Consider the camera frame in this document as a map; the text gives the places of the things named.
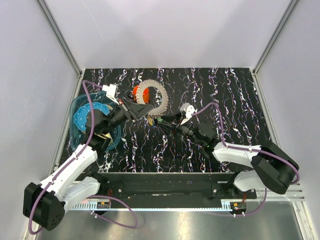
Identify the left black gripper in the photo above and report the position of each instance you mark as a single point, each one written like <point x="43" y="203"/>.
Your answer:
<point x="136" y="111"/>

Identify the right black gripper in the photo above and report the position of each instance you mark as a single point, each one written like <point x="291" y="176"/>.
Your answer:
<point x="171" y="118"/>

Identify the yellow capped key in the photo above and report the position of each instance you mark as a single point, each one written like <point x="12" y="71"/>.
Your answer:
<point x="150" y="121"/>

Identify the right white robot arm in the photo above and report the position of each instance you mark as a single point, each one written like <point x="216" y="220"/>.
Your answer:
<point x="270" y="167"/>

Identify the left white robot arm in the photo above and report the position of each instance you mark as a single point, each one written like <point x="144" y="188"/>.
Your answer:
<point x="46" y="203"/>

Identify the clear blue plastic bin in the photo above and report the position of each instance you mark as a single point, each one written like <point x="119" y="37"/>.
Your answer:
<point x="76" y="135"/>

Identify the blue dotted plate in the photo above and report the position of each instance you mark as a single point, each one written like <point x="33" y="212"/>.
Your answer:
<point x="80" y="117"/>

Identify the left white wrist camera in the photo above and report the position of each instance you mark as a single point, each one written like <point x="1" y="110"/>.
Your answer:
<point x="110" y="91"/>

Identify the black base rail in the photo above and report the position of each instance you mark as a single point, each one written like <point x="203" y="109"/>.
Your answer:
<point x="124" y="185"/>

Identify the left aluminium frame post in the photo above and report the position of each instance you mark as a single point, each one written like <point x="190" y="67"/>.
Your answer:
<point x="43" y="6"/>

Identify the aluminium frame post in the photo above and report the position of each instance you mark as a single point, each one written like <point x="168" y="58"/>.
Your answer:
<point x="276" y="34"/>
<point x="43" y="6"/>

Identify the right aluminium frame post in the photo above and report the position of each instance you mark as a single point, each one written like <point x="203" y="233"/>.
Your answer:
<point x="276" y="34"/>

